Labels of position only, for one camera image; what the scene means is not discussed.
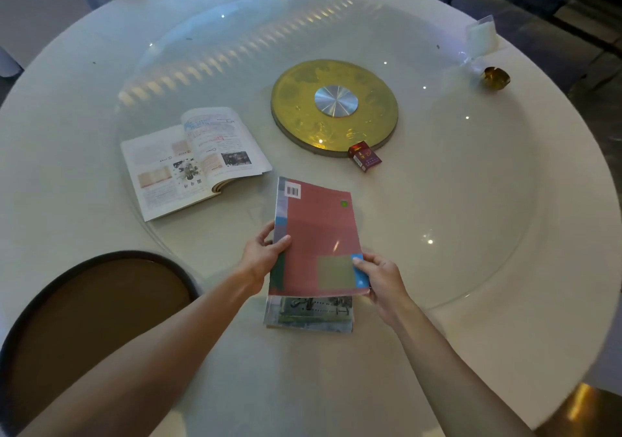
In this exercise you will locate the clear acrylic sign holder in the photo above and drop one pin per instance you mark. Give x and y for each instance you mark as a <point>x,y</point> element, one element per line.
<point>481,38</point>

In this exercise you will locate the small gold ashtray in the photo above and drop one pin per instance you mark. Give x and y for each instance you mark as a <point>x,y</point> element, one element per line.
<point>495,78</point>

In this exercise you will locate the person's left forearm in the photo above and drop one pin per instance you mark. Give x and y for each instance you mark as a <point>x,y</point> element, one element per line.
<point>146,354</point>

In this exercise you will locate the clear glass turntable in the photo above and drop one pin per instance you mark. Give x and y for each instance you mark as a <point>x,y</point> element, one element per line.
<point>461,184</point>

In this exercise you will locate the gold round turntable base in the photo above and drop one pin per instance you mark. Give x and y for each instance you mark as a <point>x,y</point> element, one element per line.
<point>296,96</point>

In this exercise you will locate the round brown tray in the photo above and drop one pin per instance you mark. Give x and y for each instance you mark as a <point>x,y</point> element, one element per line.
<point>97,329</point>

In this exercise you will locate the white round table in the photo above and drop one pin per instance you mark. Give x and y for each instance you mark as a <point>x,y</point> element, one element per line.
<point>48,135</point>

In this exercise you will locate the book with warriors cover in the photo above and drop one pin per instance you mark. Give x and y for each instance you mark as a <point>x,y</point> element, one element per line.
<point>165,174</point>

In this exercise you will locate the book with building cover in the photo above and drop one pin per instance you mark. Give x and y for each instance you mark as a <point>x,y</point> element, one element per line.
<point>311,312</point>

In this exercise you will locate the silver turntable hub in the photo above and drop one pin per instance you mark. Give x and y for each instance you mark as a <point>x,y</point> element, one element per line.
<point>336,101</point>

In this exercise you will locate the book with pink cover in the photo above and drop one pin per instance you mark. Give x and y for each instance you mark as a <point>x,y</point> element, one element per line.
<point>316,227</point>

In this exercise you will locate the person's right forearm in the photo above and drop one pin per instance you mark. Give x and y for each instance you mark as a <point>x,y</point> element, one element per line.
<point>452,388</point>

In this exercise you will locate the person's left hand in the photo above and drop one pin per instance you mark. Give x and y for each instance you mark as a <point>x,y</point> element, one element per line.
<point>260,261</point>

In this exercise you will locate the person's right hand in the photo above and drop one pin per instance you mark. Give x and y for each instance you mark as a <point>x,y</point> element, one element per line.
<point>386,286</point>

